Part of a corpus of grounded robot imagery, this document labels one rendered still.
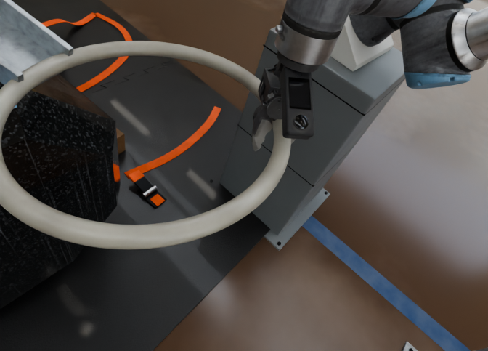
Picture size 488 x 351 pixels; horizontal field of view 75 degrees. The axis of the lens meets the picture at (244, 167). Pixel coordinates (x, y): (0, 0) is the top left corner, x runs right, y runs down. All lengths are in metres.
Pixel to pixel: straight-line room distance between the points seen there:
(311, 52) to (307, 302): 1.18
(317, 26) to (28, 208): 0.43
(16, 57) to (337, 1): 0.56
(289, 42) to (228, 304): 1.10
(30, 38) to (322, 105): 0.77
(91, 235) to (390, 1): 0.49
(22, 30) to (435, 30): 0.91
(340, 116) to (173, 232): 0.75
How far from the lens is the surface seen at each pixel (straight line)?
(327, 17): 0.48
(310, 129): 0.50
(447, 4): 1.01
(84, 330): 1.33
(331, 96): 1.03
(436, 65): 0.96
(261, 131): 0.59
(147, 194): 1.51
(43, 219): 0.44
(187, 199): 1.54
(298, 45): 0.49
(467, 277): 2.11
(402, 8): 0.55
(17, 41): 0.77
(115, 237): 0.41
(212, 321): 1.36
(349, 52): 1.04
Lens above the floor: 1.30
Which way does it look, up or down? 48 degrees down
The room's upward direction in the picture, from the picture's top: 22 degrees clockwise
